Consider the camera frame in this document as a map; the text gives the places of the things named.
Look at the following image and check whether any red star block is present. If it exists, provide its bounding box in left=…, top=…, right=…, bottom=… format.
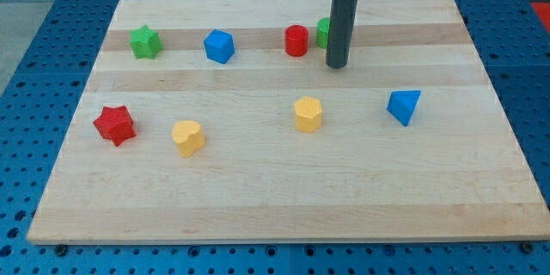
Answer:
left=93, top=106, right=137, bottom=147

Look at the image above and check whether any red cylinder block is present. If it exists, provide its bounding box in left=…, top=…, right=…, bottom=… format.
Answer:
left=284, top=25, right=309, bottom=57

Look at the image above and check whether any blue triangle block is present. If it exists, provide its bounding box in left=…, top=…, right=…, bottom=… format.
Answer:
left=386, top=90, right=422, bottom=126

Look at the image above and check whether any wooden board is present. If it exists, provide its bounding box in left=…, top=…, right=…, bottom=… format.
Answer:
left=27, top=0, right=549, bottom=245

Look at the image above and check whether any green star block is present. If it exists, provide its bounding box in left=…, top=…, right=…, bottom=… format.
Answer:
left=130, top=25, right=163, bottom=59

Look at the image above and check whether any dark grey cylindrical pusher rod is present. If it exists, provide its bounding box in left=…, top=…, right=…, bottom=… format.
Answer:
left=326, top=0, right=358, bottom=69

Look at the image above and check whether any yellow hexagon block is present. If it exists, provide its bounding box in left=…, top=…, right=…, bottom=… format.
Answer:
left=294, top=96, right=323, bottom=133

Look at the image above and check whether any green cylinder block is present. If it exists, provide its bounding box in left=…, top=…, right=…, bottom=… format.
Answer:
left=315, top=17, right=330, bottom=49

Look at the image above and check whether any yellow heart block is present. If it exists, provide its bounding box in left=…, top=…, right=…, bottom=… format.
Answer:
left=172, top=120, right=205, bottom=157

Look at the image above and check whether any blue cube block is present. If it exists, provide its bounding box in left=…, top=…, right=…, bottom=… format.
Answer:
left=204, top=29, right=235, bottom=64

